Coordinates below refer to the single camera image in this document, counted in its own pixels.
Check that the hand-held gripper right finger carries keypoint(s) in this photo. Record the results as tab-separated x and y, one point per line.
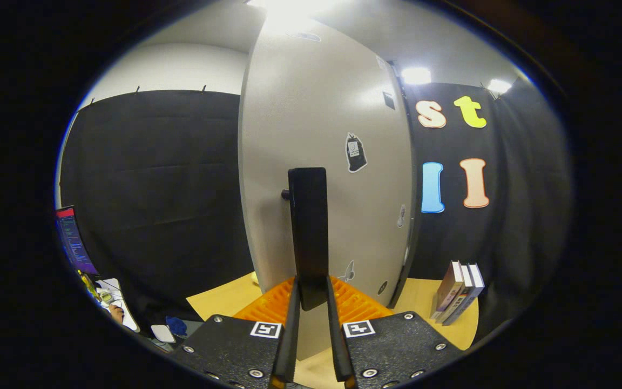
340	351

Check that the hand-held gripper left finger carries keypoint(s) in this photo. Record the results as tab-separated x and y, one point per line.
288	346

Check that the beige cabinet door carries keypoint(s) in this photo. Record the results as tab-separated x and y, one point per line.
289	108

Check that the blue cloth object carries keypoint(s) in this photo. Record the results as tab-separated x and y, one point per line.
177	325

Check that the pink cover book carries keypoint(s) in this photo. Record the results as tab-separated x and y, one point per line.
448	286

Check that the white rounded object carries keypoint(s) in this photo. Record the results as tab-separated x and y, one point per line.
162	334

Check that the blue grey book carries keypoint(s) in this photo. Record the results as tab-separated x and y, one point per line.
475	286

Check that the white papers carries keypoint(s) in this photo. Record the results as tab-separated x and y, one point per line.
122	294

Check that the black backdrop cloth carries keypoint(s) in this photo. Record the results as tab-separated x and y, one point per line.
154	189

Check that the computer monitor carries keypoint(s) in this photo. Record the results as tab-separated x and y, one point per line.
73	243

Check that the small ceiling light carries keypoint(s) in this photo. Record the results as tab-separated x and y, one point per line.
416	75

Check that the long ceiling light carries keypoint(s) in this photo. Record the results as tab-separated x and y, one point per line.
499	86

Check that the wide ceiling light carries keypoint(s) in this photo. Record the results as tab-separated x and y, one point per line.
284	11

